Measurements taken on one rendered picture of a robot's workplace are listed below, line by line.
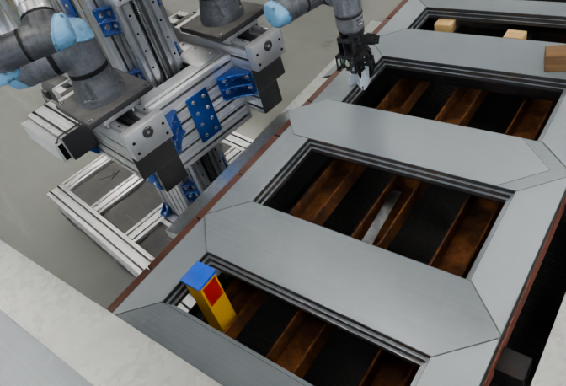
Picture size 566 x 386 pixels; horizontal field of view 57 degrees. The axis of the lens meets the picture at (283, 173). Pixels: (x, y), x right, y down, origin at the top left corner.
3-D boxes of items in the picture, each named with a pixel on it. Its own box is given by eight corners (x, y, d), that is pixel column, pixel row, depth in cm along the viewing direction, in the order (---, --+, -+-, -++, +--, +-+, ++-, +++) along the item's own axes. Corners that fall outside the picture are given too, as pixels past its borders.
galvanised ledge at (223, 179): (414, 31, 215) (414, 24, 214) (216, 258, 148) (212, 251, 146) (372, 27, 227) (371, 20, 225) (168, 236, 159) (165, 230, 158)
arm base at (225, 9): (193, 23, 178) (182, -5, 171) (225, 2, 184) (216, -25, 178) (220, 29, 168) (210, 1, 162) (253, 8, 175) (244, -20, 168)
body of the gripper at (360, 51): (337, 73, 152) (330, 36, 144) (352, 57, 156) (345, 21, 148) (360, 77, 147) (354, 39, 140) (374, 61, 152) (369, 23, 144)
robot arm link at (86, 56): (108, 66, 144) (85, 21, 136) (61, 83, 143) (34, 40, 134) (104, 49, 153) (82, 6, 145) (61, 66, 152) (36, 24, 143)
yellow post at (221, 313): (240, 321, 127) (215, 274, 114) (227, 338, 124) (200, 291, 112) (225, 313, 130) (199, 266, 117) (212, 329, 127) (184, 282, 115)
